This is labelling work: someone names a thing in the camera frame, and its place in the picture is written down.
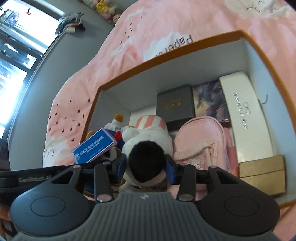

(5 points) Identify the blue ocean park tag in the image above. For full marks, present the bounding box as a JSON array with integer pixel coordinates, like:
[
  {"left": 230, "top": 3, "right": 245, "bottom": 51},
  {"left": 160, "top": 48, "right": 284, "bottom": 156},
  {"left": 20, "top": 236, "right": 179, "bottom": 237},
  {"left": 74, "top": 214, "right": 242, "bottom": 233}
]
[{"left": 72, "top": 128, "right": 117, "bottom": 165}]

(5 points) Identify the pink mini backpack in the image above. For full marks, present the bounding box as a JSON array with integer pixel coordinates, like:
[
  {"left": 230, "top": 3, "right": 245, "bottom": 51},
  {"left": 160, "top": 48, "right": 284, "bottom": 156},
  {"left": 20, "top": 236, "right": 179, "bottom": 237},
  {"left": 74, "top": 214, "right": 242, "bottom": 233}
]
[{"left": 172, "top": 116, "right": 240, "bottom": 191}]

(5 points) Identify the white plush toy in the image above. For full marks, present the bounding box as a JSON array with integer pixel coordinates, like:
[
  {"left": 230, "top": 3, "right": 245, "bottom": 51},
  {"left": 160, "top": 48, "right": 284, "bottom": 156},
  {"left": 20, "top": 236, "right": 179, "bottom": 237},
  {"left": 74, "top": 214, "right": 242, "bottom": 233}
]
[{"left": 101, "top": 113, "right": 174, "bottom": 193}]

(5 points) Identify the black textured gift box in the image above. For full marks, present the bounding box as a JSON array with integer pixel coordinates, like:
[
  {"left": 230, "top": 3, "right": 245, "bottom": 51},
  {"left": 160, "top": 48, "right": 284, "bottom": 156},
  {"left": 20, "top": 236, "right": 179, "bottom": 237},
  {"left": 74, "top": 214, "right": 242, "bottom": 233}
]
[{"left": 156, "top": 85, "right": 195, "bottom": 130}]

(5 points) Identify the white glasses case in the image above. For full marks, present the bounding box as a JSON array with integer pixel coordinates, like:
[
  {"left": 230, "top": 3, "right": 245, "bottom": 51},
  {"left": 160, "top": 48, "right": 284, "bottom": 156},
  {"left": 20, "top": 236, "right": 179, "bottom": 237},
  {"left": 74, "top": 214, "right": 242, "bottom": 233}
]
[{"left": 219, "top": 71, "right": 273, "bottom": 163}]

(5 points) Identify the illustrated card pack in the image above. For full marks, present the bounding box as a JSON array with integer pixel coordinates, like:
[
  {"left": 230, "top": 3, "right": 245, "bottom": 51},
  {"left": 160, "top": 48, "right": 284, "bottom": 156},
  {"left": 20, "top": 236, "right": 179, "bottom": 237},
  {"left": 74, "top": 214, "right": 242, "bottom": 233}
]
[{"left": 192, "top": 80, "right": 231, "bottom": 128}]

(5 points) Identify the gold cardboard box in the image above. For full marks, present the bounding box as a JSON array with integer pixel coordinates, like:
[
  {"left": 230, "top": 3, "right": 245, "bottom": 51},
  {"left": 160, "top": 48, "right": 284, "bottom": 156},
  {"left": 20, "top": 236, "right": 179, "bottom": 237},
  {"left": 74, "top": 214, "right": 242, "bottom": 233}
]
[{"left": 239, "top": 155, "right": 286, "bottom": 196}]

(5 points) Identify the orange cardboard box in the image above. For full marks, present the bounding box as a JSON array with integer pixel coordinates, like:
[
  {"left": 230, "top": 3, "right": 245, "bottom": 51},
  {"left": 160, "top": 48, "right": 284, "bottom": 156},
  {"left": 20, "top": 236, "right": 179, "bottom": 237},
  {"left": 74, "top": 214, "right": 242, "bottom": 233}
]
[{"left": 85, "top": 31, "right": 295, "bottom": 206}]

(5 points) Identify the pink patterned duvet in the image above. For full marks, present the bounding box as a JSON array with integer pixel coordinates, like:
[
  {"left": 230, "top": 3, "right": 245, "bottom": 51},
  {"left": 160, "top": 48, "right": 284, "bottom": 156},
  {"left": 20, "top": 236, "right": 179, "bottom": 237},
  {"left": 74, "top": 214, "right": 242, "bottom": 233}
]
[{"left": 43, "top": 1, "right": 295, "bottom": 240}]

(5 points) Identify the clothes pile on windowsill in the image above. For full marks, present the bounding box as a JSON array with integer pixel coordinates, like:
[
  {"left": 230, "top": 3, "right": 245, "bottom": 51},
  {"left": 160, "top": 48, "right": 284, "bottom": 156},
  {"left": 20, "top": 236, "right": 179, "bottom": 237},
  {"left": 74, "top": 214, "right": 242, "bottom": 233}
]
[{"left": 55, "top": 12, "right": 86, "bottom": 36}]

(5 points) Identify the window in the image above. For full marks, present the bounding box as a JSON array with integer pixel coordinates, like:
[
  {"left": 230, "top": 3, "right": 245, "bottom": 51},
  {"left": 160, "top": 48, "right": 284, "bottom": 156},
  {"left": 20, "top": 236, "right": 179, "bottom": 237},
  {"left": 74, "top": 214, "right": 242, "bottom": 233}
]
[{"left": 1, "top": 1, "right": 63, "bottom": 140}]

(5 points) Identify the clear tube of plushies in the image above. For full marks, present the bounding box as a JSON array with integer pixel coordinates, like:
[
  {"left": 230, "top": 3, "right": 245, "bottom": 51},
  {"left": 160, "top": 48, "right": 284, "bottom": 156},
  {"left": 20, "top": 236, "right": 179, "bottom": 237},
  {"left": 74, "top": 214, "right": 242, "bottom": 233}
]
[{"left": 82, "top": 0, "right": 123, "bottom": 24}]

